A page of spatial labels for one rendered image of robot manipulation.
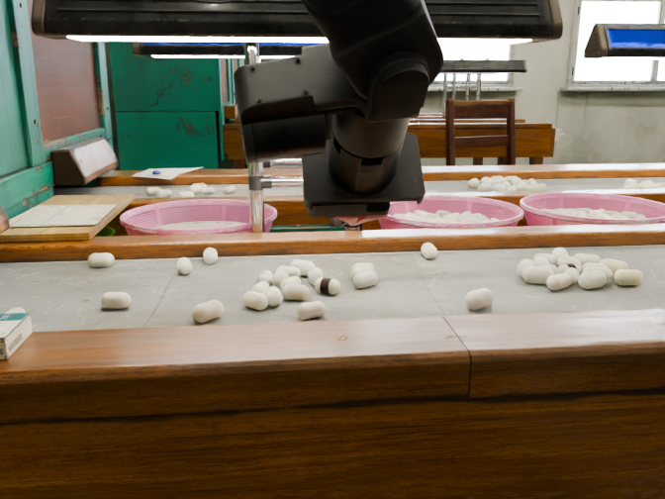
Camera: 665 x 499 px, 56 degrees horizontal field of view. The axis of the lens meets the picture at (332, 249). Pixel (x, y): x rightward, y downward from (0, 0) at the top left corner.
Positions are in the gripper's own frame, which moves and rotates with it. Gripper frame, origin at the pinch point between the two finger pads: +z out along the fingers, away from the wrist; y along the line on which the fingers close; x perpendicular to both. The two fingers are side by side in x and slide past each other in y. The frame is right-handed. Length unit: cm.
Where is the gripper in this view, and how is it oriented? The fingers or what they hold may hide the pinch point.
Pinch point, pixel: (352, 215)
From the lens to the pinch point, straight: 62.0
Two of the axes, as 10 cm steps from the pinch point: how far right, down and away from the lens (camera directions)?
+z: -0.5, 4.2, 9.1
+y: -10.0, 0.4, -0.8
